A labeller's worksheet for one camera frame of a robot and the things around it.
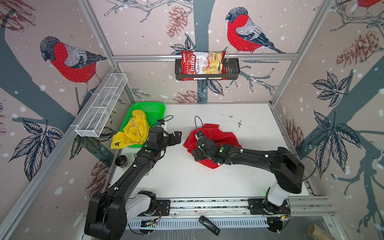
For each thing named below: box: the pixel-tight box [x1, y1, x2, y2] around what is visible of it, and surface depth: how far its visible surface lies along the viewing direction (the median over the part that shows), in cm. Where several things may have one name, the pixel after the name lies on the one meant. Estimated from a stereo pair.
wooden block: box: [307, 224, 336, 240], surface depth 65 cm
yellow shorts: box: [110, 109, 151, 150], surface depth 96 cm
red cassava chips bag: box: [181, 50, 228, 81], surface depth 90 cm
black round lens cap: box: [115, 155, 128, 168], surface depth 80 cm
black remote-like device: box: [198, 215, 221, 236], surface depth 67 cm
